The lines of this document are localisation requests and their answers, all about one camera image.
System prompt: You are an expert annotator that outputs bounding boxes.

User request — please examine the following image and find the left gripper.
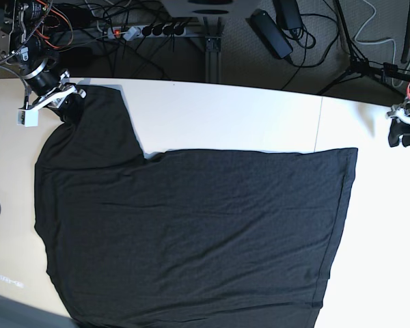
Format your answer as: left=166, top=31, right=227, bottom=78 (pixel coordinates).
left=386, top=100, right=410, bottom=148

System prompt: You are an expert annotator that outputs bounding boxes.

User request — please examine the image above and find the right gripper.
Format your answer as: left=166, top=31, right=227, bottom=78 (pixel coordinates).
left=32, top=70, right=86, bottom=124

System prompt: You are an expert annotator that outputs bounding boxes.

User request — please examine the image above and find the dark grey T-shirt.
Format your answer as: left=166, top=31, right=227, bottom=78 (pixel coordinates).
left=34, top=85, right=358, bottom=327

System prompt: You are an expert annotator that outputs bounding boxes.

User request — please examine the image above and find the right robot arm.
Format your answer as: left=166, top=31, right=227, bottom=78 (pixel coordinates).
left=0, top=1, right=86, bottom=127

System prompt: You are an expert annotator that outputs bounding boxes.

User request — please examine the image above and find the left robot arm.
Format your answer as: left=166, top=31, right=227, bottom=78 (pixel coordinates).
left=386, top=82, right=410, bottom=148

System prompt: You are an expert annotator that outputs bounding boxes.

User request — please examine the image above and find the black tripod stand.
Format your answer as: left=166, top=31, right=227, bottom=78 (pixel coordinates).
left=318, top=1, right=410, bottom=98

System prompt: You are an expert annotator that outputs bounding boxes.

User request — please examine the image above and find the white power strip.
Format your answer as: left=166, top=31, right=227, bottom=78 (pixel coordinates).
left=103, top=23, right=187, bottom=42

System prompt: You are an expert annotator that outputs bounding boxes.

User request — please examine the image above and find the black power adapter brick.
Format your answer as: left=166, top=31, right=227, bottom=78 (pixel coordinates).
left=249, top=10, right=293, bottom=59

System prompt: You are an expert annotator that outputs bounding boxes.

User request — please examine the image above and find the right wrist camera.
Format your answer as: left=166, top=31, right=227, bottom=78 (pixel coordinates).
left=17, top=109, right=39, bottom=128

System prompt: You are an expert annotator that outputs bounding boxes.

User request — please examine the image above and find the white cable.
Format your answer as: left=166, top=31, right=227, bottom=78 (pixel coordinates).
left=353, top=0, right=410, bottom=86

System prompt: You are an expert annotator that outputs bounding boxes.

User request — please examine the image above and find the aluminium frame post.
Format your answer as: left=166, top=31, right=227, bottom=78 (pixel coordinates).
left=201, top=16, right=224, bottom=84

